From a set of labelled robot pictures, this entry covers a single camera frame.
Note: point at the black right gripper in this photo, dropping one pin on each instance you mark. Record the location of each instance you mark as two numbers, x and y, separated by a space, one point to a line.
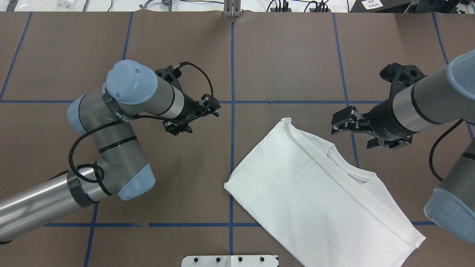
382 119

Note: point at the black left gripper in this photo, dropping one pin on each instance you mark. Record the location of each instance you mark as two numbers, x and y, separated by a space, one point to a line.
190 109

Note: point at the white long-sleeve printed shirt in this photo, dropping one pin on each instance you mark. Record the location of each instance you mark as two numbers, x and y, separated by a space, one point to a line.
323 210

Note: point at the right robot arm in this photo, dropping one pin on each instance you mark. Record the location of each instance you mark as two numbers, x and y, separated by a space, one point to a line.
417 103

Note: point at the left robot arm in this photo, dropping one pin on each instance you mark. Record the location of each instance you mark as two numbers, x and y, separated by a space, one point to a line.
107 158

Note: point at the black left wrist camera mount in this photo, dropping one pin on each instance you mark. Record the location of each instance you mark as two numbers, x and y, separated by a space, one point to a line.
171 74

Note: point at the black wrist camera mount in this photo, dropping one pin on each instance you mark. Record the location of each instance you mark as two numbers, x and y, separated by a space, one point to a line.
400 76
171 74

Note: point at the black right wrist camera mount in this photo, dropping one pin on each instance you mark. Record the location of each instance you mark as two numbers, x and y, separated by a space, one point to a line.
400 76

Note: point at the grey aluminium camera post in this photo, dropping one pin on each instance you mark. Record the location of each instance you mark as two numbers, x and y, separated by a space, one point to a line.
232 8

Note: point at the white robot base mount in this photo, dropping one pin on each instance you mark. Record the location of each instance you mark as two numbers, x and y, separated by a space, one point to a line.
231 261

